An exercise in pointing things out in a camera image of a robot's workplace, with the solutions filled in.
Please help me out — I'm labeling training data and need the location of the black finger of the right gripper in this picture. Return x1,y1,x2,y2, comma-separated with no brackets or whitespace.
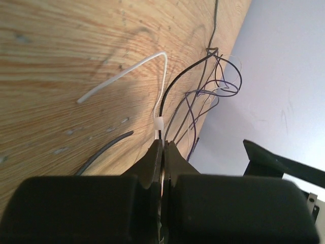
243,140,324,182

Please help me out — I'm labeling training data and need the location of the white zip tie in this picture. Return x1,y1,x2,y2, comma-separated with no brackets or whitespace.
76,51,168,139

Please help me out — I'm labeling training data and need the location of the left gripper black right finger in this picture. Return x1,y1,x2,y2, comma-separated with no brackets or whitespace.
164,142,320,243

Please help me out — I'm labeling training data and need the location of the dark brown wire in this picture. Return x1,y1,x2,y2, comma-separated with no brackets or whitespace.
75,0,220,176

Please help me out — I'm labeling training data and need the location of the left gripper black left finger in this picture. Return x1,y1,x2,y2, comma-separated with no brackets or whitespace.
1,140,164,243

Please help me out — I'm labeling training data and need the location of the white thin wire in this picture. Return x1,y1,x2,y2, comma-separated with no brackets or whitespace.
186,54,243,148

